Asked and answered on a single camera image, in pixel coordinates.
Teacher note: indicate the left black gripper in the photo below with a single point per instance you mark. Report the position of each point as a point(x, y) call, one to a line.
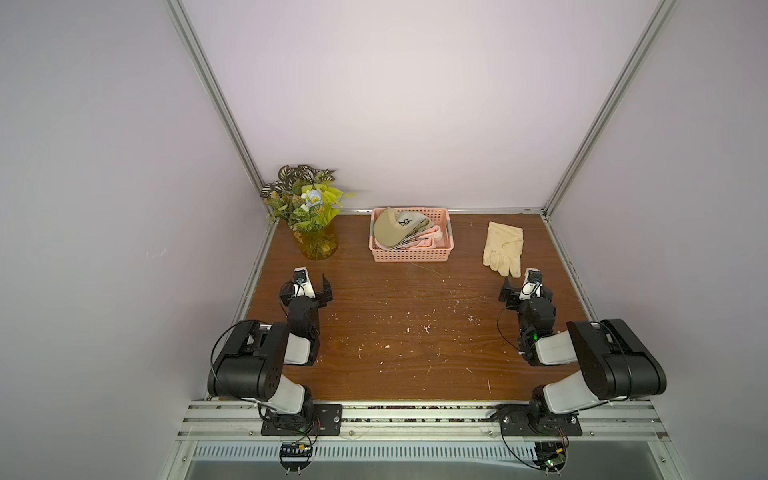
point(320, 300)

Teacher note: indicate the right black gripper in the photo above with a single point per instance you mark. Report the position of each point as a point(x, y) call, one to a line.
point(527, 301)

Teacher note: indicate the pink baseball cap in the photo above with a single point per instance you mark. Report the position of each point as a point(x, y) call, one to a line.
point(427, 238)

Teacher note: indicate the beige baseball cap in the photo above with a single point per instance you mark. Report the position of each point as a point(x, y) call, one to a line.
point(392, 227)

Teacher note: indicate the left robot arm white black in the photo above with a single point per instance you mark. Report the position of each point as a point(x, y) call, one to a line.
point(247, 360)

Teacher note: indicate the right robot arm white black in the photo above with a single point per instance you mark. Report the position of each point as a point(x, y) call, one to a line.
point(613, 363)

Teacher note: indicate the cream fabric glove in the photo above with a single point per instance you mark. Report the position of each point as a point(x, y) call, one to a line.
point(503, 249)

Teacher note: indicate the amber glass vase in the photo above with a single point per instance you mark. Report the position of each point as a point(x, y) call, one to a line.
point(317, 244)

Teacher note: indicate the pink plastic basket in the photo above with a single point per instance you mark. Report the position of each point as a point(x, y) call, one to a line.
point(439, 216)

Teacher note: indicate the artificial plant bouquet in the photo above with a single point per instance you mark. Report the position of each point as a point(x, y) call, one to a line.
point(304, 197)

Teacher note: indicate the left small circuit board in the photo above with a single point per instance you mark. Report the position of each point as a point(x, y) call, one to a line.
point(295, 457)

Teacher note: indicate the small circuit board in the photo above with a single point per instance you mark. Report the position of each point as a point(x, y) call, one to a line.
point(550, 457)
point(295, 457)

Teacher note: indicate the right small circuit board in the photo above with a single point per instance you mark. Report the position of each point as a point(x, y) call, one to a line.
point(550, 457)

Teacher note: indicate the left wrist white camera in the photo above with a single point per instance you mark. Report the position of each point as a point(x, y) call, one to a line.
point(302, 284)

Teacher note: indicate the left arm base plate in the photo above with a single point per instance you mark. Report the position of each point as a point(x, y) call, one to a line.
point(317, 420)

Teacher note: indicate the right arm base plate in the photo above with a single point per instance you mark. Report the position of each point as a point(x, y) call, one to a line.
point(523, 420)

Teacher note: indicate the aluminium front rail frame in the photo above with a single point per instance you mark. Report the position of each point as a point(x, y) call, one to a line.
point(440, 431)

